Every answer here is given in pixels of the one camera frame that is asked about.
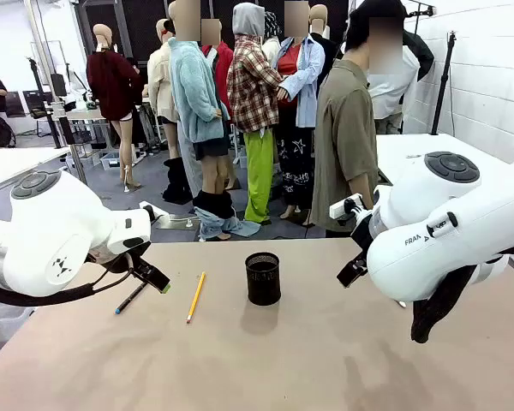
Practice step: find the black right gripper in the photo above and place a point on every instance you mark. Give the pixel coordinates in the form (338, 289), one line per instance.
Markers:
(364, 231)

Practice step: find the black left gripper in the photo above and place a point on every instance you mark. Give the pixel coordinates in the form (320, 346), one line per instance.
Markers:
(111, 262)

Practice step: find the black pen blue tip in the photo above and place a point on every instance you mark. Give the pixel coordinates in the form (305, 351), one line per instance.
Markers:
(130, 297)

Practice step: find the yellow pencil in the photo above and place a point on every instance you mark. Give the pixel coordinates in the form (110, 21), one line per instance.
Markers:
(195, 297)

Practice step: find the person's right forearm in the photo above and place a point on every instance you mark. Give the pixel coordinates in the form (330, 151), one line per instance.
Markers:
(362, 190)

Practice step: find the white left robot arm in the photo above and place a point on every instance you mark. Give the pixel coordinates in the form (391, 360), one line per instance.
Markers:
(47, 222)

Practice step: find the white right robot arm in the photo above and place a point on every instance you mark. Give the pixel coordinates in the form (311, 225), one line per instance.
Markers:
(432, 240)

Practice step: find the black mesh pen holder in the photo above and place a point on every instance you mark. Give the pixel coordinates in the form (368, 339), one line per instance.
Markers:
(263, 280)

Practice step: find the white floor bin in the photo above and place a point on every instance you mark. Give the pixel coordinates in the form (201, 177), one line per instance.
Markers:
(110, 162)

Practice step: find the person in olive shirt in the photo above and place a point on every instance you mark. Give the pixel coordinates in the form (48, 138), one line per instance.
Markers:
(344, 141)

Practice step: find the clear plastic storage bin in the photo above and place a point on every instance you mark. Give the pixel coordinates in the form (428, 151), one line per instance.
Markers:
(0, 329)

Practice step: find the mannequin in white shirt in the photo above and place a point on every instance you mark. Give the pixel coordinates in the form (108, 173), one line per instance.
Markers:
(392, 94)

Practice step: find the mannequin in light blue fleece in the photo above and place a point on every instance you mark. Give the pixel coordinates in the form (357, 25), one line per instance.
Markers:
(195, 94)

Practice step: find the mannequin in blue shirt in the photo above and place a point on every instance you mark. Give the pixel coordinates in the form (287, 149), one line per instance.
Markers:
(302, 85)

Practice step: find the mannequin in cream jacket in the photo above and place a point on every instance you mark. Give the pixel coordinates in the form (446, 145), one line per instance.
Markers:
(158, 81)

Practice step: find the mannequin in dark red sweater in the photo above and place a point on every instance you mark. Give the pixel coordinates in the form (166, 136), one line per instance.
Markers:
(111, 85)

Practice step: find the mannequin in plaid shirt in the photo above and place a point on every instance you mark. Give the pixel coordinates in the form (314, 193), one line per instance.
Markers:
(252, 94)

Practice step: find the black tripod stand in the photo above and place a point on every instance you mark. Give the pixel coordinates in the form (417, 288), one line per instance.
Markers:
(444, 85)

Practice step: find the mannequin in red jacket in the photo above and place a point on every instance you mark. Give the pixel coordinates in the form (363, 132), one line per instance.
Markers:
(222, 64)

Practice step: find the mannequin in black white jacket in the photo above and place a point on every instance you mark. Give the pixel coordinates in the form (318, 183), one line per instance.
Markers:
(422, 51)

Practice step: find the mannequin with black scarf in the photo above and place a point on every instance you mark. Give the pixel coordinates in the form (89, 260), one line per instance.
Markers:
(272, 34)

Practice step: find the black cap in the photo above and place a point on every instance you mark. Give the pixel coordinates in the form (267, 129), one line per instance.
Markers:
(368, 8)

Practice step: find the grey mannequin base plate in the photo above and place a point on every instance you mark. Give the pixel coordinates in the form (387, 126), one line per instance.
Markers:
(177, 222)

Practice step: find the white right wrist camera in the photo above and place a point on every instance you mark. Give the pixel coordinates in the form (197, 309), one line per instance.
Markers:
(344, 205)

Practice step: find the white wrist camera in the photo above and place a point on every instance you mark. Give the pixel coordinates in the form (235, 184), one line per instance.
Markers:
(344, 205)
(153, 210)

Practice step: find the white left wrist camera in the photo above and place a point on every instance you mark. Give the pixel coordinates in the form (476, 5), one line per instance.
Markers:
(153, 210)

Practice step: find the black camera stand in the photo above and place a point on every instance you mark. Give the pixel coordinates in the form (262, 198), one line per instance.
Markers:
(43, 103)

